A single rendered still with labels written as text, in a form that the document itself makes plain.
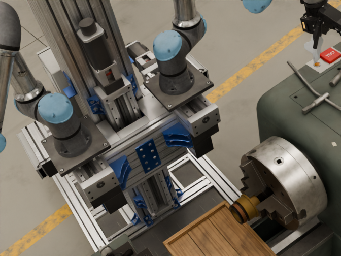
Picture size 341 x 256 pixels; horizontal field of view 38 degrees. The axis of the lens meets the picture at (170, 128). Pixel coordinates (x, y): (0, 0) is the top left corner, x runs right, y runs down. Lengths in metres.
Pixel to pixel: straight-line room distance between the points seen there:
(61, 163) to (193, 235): 0.58
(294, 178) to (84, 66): 0.91
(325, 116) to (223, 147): 1.64
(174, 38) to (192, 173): 1.21
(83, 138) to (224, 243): 0.67
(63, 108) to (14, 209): 1.77
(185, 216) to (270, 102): 1.17
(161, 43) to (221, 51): 2.11
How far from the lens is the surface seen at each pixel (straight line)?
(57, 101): 1.85
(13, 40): 1.62
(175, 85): 2.00
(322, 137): 1.69
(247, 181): 1.71
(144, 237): 2.78
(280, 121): 1.77
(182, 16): 1.95
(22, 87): 1.88
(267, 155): 1.67
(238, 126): 3.41
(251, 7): 1.53
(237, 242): 1.90
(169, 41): 1.92
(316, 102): 1.77
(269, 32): 4.13
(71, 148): 1.92
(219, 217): 1.96
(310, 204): 1.69
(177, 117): 2.09
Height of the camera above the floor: 2.55
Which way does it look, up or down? 47 degrees down
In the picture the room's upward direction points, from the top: 17 degrees counter-clockwise
